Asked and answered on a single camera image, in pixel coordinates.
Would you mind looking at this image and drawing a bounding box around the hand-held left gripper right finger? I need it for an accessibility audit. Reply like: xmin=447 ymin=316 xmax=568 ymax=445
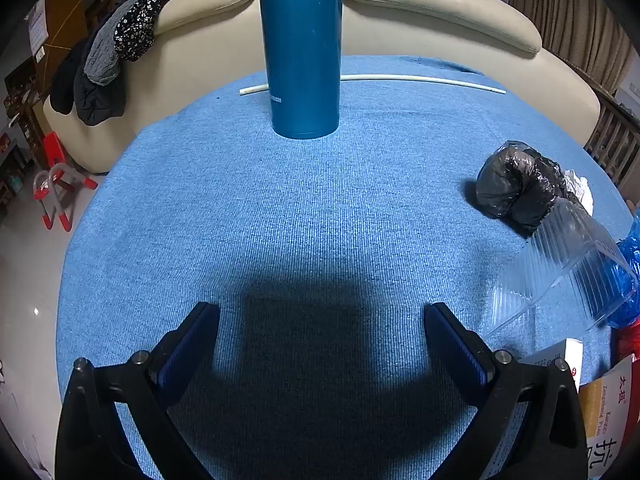
xmin=423 ymin=302 xmax=588 ymax=480

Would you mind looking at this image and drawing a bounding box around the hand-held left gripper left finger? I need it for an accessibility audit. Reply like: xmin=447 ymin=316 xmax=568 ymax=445
xmin=55 ymin=301 xmax=221 ymax=480

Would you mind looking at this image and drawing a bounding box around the clear plastic container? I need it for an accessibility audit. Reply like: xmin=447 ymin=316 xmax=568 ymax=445
xmin=482 ymin=200 xmax=640 ymax=341

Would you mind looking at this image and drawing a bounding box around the yellow and white medicine box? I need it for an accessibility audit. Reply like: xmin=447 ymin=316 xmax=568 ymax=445
xmin=578 ymin=355 xmax=640 ymax=480

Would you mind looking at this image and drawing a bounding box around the black plastic bag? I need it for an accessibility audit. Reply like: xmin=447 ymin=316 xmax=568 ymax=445
xmin=475 ymin=140 xmax=571 ymax=238

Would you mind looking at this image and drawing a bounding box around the red plastic bag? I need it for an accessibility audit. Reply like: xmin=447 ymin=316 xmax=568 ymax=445
xmin=612 ymin=317 xmax=640 ymax=376

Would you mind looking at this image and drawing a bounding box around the blue plastic bag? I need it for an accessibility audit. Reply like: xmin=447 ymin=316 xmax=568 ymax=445
xmin=607 ymin=205 xmax=640 ymax=331

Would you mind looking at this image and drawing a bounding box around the white tissue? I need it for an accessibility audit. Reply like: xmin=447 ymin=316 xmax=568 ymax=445
xmin=562 ymin=167 xmax=596 ymax=216

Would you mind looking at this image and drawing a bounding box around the blue tablecloth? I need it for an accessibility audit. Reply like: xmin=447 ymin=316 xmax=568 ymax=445
xmin=55 ymin=55 xmax=636 ymax=480

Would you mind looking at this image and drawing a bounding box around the red step stool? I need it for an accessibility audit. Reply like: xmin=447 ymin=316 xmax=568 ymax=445
xmin=31 ymin=131 xmax=99 ymax=232

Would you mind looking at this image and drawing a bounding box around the black quilted jacket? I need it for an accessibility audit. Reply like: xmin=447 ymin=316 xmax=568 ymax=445
xmin=50 ymin=35 xmax=126 ymax=128

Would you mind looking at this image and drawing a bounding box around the thin white rod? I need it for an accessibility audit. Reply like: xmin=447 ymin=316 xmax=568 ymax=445
xmin=239 ymin=74 xmax=507 ymax=97

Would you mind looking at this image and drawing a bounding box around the cluttered wooden shelf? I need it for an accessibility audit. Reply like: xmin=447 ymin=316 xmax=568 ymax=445
xmin=0 ymin=60 xmax=46 ymax=211

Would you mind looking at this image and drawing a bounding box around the grey garment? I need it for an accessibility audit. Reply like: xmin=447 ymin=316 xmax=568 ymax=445
xmin=82 ymin=0 xmax=138 ymax=85

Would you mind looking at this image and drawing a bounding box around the blue thermos bottle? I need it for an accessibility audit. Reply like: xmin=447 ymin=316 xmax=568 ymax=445
xmin=257 ymin=0 xmax=343 ymax=138

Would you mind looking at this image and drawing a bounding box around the cream leather sofa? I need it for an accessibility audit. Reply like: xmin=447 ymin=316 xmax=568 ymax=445
xmin=42 ymin=0 xmax=601 ymax=176

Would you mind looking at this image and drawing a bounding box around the beige curtain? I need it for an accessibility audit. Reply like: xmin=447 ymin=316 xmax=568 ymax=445
xmin=500 ymin=0 xmax=640 ymax=106

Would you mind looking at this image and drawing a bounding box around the white paper notice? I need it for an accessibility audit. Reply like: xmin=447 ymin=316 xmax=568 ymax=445
xmin=27 ymin=0 xmax=51 ymax=56

